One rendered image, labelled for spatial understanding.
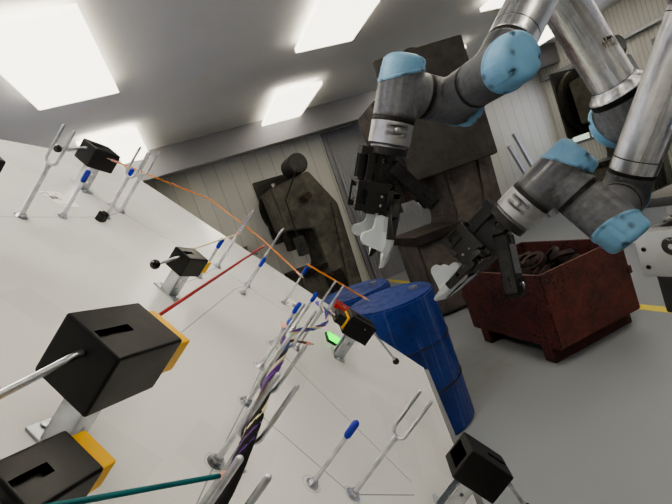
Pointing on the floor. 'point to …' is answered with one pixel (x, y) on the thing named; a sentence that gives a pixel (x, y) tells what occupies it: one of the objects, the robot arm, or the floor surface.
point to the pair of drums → (415, 336)
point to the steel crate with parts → (556, 297)
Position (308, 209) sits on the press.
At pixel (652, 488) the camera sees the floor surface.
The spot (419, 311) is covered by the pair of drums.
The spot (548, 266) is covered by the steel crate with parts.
